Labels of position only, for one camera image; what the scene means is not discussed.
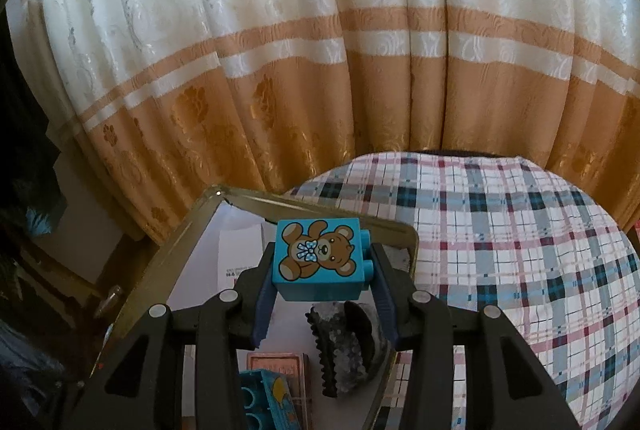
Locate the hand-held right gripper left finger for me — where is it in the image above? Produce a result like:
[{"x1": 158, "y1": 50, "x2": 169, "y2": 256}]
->
[{"x1": 87, "y1": 254, "x2": 279, "y2": 430}]

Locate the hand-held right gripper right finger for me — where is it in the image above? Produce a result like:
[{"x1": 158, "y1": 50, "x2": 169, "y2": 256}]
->
[{"x1": 367, "y1": 242, "x2": 566, "y2": 430}]

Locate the small red box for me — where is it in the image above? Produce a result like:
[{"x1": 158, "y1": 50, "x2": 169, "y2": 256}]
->
[{"x1": 246, "y1": 352, "x2": 311, "y2": 398}]

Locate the black hair claw clip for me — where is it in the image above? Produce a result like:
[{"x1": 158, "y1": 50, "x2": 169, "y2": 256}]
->
[{"x1": 305, "y1": 300, "x2": 388, "y2": 398}]

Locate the white cardboard box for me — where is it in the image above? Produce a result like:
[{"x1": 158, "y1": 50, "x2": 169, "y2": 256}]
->
[{"x1": 218, "y1": 226, "x2": 265, "y2": 281}]

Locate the teal bear print block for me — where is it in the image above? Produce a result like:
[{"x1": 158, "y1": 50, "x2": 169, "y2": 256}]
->
[{"x1": 271, "y1": 217, "x2": 376, "y2": 303}]

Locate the blue studded building block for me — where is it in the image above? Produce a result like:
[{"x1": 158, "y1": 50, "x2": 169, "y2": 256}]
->
[{"x1": 239, "y1": 370, "x2": 301, "y2": 430}]

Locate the metal tin tray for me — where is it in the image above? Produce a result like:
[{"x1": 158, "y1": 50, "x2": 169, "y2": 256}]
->
[{"x1": 107, "y1": 184, "x2": 420, "y2": 430}]

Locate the plaid cloth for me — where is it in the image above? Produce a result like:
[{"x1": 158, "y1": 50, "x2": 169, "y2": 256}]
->
[{"x1": 282, "y1": 152, "x2": 640, "y2": 430}]

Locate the wooden chair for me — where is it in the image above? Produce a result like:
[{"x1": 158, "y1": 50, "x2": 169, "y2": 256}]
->
[{"x1": 15, "y1": 235, "x2": 126, "y2": 331}]

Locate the dark hanging clothing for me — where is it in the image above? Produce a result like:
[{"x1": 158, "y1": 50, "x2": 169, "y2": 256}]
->
[{"x1": 0, "y1": 34, "x2": 66, "y2": 235}]

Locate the cream and orange floral curtain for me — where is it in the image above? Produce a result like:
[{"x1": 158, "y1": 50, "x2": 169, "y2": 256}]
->
[{"x1": 7, "y1": 0, "x2": 640, "y2": 245}]

